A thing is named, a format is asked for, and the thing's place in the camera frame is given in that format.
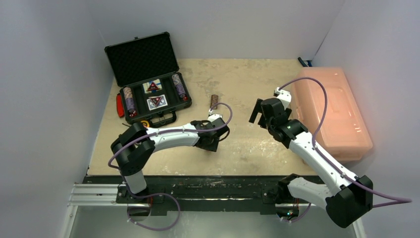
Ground card deck lower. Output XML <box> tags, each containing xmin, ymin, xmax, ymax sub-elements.
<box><xmin>147</xmin><ymin>95</ymin><xmax>168</xmax><ymax>111</ymax></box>

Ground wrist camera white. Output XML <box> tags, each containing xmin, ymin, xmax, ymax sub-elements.
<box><xmin>273</xmin><ymin>87</ymin><xmax>292</xmax><ymax>109</ymax></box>
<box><xmin>207</xmin><ymin>110</ymin><xmax>224</xmax><ymax>124</ymax></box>

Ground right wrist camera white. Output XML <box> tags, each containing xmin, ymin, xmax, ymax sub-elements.
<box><xmin>273</xmin><ymin>87</ymin><xmax>292</xmax><ymax>109</ymax></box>

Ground blue clamp at wall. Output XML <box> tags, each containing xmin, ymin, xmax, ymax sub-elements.
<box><xmin>297</xmin><ymin>57</ymin><xmax>312</xmax><ymax>67</ymax></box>

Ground card deck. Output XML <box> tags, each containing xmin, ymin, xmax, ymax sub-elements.
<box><xmin>142</xmin><ymin>79</ymin><xmax>162</xmax><ymax>94</ymax></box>
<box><xmin>147</xmin><ymin>95</ymin><xmax>168</xmax><ymax>111</ymax></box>

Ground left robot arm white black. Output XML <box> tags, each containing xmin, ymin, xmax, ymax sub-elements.
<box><xmin>110</xmin><ymin>116</ymin><xmax>230</xmax><ymax>203</ymax></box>

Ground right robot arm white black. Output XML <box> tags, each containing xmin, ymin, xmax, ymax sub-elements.
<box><xmin>249</xmin><ymin>98</ymin><xmax>373</xmax><ymax>228</ymax></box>

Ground pink chip stack in case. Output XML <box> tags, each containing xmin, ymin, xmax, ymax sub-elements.
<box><xmin>123</xmin><ymin>87</ymin><xmax>136</xmax><ymax>113</ymax></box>

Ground red black handled tool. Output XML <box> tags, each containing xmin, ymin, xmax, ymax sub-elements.
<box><xmin>116</xmin><ymin>93</ymin><xmax>125</xmax><ymax>118</ymax></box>

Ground brown poker chip stack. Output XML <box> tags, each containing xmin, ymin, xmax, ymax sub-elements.
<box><xmin>210</xmin><ymin>94</ymin><xmax>219</xmax><ymax>110</ymax></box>

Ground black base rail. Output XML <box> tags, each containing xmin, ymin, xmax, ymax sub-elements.
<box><xmin>82</xmin><ymin>176</ymin><xmax>307</xmax><ymax>216</ymax></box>

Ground card deck upper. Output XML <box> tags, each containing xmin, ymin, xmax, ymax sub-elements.
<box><xmin>142</xmin><ymin>79</ymin><xmax>162</xmax><ymax>94</ymax></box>

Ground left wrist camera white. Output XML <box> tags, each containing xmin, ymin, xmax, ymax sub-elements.
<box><xmin>207</xmin><ymin>110</ymin><xmax>224</xmax><ymax>124</ymax></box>

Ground pink translucent plastic storage box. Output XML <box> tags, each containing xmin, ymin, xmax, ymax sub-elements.
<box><xmin>290</xmin><ymin>67</ymin><xmax>372</xmax><ymax>163</ymax></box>

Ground yellow tape measure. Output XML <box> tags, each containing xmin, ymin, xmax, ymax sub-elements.
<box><xmin>141</xmin><ymin>120</ymin><xmax>150</xmax><ymax>127</ymax></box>

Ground blue orange chip stack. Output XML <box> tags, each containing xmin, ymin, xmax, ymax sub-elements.
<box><xmin>171</xmin><ymin>74</ymin><xmax>182</xmax><ymax>86</ymax></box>

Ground purple poker chip stack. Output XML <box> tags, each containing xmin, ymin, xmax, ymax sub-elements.
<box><xmin>175</xmin><ymin>83</ymin><xmax>186</xmax><ymax>98</ymax></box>

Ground black poker set case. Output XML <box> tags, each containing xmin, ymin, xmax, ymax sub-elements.
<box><xmin>104</xmin><ymin>32</ymin><xmax>192</xmax><ymax>127</ymax></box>

